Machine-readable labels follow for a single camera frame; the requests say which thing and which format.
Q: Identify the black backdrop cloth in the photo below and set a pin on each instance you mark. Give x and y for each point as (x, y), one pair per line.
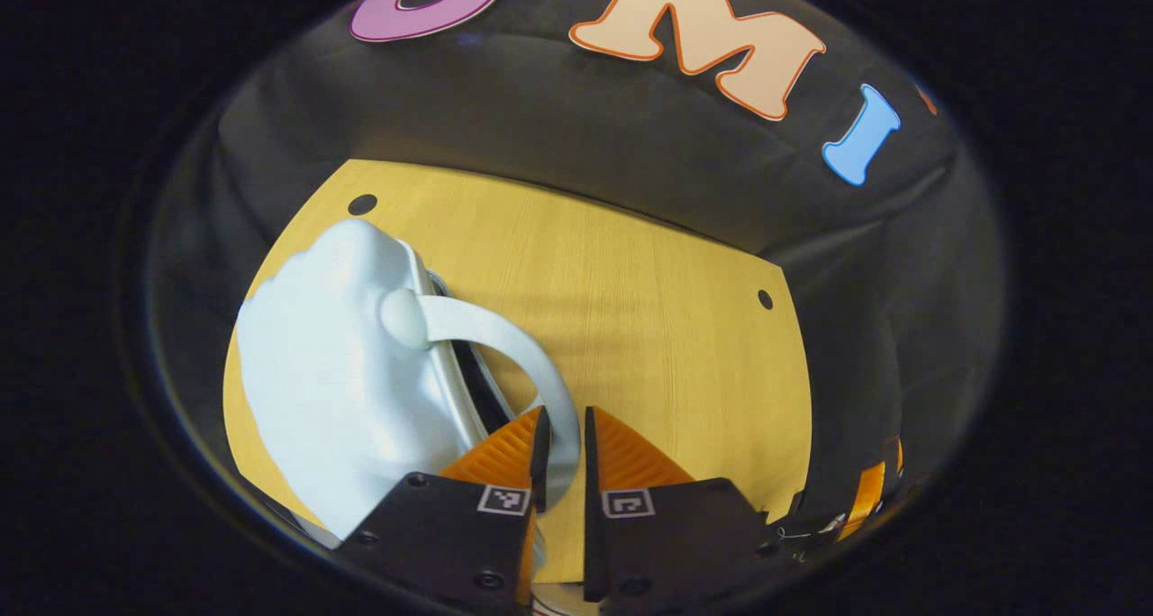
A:
(540, 121)

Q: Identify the light blue cloud-shaped suitcase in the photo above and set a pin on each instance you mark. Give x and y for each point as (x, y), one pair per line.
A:
(333, 373)

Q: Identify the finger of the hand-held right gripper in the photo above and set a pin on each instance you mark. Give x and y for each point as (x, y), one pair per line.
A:
(863, 499)
(898, 456)

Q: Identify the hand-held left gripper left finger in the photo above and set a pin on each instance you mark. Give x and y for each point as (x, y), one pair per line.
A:
(450, 535)

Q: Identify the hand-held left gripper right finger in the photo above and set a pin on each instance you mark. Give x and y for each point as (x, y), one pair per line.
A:
(676, 535)

